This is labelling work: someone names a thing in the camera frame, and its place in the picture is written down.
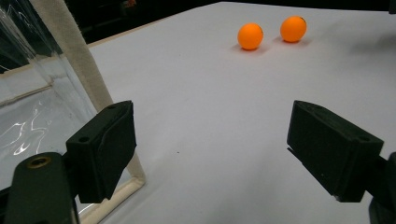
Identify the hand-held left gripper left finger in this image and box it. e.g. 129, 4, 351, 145
64, 100, 138, 204

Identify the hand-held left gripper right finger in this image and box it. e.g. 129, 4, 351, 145
286, 100, 385, 203

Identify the orange table tennis ball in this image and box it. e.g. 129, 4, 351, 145
236, 22, 264, 51
279, 15, 308, 44

